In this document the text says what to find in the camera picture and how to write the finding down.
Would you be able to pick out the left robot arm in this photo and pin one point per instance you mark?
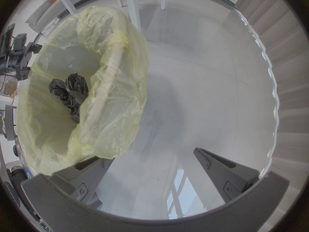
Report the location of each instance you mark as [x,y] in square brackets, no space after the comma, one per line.
[7,45]

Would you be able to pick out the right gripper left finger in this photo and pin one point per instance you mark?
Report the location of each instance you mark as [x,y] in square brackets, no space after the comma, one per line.
[82,177]

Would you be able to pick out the yellow plastic bag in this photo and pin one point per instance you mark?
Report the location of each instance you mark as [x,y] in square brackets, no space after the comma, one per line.
[125,81]

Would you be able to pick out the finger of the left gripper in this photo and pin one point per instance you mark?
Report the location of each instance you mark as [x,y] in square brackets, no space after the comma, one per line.
[23,74]
[38,49]

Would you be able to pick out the beige curtain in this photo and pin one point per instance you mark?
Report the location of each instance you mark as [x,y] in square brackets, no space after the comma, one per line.
[289,69]

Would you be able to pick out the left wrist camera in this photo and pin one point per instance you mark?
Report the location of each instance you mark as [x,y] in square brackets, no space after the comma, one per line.
[20,40]

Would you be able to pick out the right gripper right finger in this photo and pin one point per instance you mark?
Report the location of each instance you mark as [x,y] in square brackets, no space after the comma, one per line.
[229,175]

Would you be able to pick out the brown cardboard box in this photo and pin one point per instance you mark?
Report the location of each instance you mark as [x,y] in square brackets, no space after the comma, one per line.
[9,87]

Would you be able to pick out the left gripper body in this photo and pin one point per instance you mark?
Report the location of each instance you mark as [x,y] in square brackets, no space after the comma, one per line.
[25,57]

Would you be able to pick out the white trash bin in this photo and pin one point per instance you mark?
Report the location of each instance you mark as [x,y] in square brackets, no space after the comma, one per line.
[113,64]

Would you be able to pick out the white chair grey seat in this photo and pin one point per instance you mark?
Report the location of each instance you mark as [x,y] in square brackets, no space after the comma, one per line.
[131,3]

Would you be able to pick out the black plastic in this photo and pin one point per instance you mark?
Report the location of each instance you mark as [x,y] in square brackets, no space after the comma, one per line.
[74,86]

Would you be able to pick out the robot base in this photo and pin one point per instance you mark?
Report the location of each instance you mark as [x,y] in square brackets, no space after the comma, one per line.
[12,192]

